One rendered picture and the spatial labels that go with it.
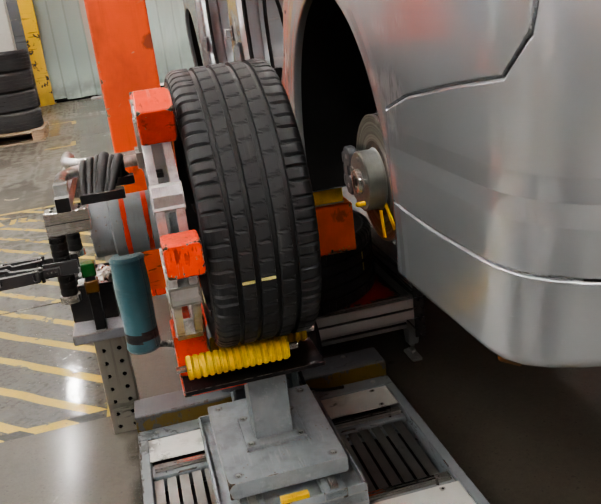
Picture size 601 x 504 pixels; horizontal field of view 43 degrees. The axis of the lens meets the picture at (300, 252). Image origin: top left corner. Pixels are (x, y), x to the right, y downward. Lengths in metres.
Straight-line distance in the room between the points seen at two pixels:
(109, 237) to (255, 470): 0.67
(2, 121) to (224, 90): 8.50
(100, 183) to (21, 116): 8.45
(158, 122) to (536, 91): 0.81
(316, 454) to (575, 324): 1.00
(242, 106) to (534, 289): 0.75
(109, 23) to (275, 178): 0.85
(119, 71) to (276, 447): 1.10
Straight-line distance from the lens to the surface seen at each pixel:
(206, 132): 1.54
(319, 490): 1.97
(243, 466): 1.95
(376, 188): 1.84
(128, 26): 2.20
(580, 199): 1.01
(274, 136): 1.55
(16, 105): 10.02
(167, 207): 1.54
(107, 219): 1.76
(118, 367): 2.57
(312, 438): 2.01
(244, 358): 1.80
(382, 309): 2.63
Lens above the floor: 1.30
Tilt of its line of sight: 19 degrees down
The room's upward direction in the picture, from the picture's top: 7 degrees counter-clockwise
